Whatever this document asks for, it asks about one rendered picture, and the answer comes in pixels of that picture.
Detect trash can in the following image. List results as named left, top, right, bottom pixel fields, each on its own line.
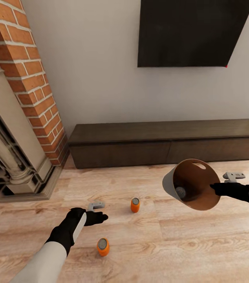
left=162, top=159, right=221, bottom=211

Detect can of soda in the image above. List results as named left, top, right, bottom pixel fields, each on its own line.
left=174, top=183, right=187, bottom=199
left=131, top=198, right=140, bottom=213
left=97, top=238, right=110, bottom=256

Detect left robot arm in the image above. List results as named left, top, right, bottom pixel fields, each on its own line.
left=8, top=201, right=108, bottom=283

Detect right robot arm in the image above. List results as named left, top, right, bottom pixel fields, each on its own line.
left=210, top=172, right=249, bottom=202

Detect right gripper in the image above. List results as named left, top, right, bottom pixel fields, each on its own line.
left=210, top=183, right=241, bottom=200

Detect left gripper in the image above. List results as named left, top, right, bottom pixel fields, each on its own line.
left=86, top=211, right=108, bottom=226

